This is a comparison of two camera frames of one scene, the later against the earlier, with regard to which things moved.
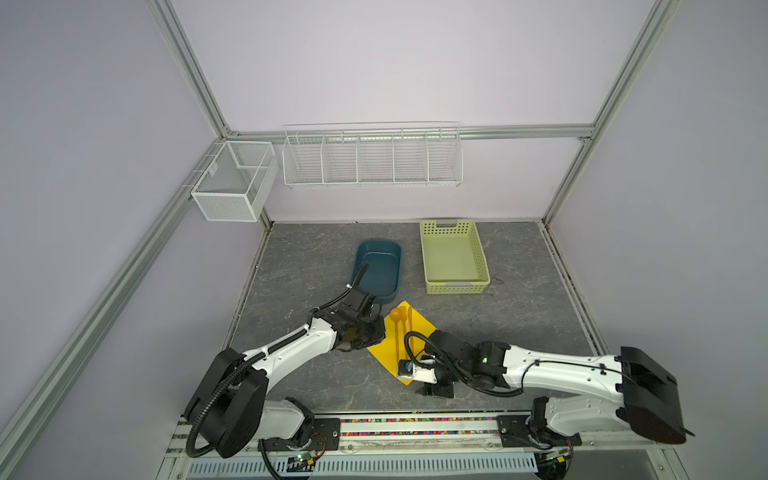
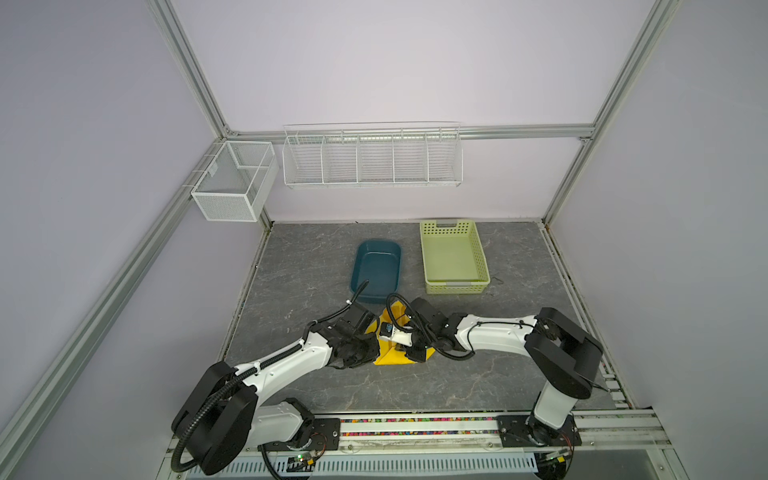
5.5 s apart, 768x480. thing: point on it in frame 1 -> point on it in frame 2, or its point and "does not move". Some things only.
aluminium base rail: (420, 448) does not move
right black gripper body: (444, 377) -> (420, 343)
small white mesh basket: (237, 182) does not move
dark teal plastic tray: (382, 278) does not move
